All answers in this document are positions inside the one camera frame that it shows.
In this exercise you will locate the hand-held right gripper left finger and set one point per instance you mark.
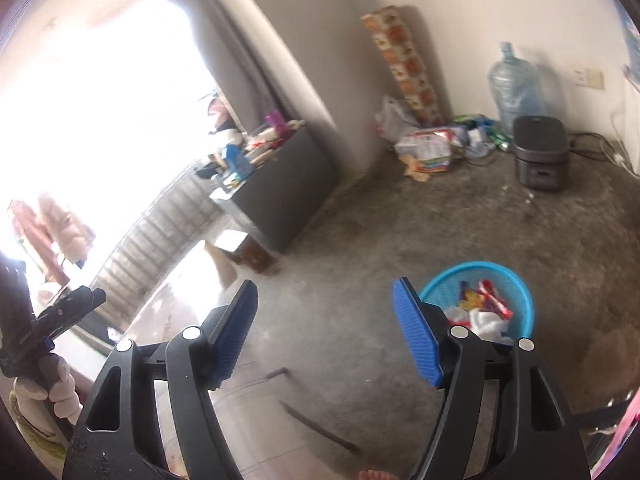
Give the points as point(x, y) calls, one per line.
point(231, 345)

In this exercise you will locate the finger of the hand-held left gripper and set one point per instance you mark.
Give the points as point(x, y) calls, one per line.
point(70, 310)

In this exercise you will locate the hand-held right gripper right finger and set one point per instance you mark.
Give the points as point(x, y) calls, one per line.
point(417, 340)

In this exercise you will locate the red white snack bag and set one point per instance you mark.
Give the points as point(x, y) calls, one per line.
point(492, 300)

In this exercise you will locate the blue plastic basket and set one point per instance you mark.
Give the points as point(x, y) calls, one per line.
point(522, 310)

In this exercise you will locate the person's left hand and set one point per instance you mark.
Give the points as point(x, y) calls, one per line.
point(55, 385)

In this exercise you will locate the white tissue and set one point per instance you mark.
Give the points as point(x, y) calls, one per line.
point(482, 324)

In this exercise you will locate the beige puffer jacket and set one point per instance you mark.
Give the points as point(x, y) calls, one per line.
point(65, 230)

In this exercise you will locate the pink hanging jacket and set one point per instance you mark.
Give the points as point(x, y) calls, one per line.
point(25, 230)

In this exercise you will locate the wooden stool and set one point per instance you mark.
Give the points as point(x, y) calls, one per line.
point(255, 256)

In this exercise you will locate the floral tablecloth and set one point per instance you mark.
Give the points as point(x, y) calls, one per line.
point(260, 440)

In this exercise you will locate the metal balcony railing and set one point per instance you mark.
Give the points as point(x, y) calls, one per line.
point(160, 235)

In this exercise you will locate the person's bare foot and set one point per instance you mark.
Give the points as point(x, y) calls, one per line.
point(375, 475)

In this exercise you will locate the grey cabinet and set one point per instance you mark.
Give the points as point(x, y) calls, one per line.
point(290, 185)

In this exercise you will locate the blue bottle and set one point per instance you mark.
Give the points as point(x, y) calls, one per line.
point(239, 162)

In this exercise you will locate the pile of packets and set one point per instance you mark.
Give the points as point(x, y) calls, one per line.
point(435, 147)

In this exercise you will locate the black rice cooker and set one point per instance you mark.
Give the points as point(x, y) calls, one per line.
point(542, 155)

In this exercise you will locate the white plastic bag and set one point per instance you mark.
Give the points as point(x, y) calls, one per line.
point(392, 117)

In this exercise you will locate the purple cup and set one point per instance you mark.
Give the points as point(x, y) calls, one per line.
point(275, 121)

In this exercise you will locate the large water jug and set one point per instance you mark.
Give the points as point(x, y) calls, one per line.
point(515, 90)

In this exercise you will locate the patterned cardboard roll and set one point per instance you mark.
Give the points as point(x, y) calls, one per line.
point(407, 60)

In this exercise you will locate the grey curtain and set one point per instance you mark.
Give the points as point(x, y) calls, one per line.
point(280, 50)

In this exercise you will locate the wall socket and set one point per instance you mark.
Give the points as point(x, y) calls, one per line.
point(588, 78)

